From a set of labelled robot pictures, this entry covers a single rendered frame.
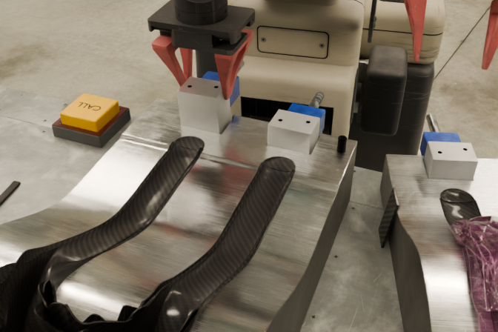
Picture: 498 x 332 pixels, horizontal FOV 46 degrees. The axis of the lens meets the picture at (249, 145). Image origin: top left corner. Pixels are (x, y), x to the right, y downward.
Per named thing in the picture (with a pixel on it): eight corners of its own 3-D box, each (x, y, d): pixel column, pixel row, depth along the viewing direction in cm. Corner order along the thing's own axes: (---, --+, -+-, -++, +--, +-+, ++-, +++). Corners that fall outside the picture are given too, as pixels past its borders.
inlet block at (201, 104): (224, 77, 80) (221, 41, 76) (258, 82, 78) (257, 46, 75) (181, 130, 70) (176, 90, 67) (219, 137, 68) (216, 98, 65)
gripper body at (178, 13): (234, 50, 60) (232, -21, 56) (147, 35, 63) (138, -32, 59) (256, 24, 65) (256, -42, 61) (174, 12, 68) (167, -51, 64)
